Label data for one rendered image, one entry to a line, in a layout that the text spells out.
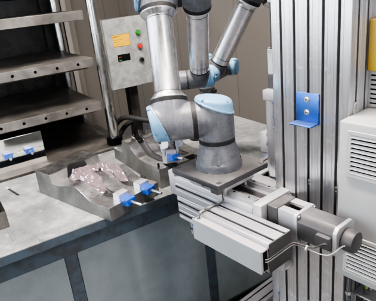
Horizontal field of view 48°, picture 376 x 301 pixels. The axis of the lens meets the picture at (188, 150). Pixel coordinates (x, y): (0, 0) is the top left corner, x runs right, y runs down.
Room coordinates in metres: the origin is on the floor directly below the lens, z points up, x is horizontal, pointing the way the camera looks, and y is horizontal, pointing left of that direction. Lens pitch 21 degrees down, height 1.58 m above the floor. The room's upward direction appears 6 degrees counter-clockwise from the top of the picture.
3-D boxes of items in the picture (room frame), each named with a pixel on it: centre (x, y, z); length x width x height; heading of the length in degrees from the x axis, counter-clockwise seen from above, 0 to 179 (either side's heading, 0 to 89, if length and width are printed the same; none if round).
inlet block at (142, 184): (1.52, 0.17, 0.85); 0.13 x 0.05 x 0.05; 48
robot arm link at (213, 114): (1.26, -0.09, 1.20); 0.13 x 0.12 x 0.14; 92
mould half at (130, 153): (1.92, 0.14, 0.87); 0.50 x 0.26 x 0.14; 30
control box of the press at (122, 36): (2.63, 0.31, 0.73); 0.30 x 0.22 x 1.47; 120
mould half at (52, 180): (1.66, 0.41, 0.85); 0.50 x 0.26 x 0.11; 48
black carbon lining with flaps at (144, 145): (1.90, 0.15, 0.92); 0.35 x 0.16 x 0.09; 30
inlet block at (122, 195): (1.44, 0.24, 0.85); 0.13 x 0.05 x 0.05; 48
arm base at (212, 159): (1.26, -0.10, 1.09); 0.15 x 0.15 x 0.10
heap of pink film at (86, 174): (1.66, 0.40, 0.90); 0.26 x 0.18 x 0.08; 48
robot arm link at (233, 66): (1.86, -0.20, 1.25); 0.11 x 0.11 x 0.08; 61
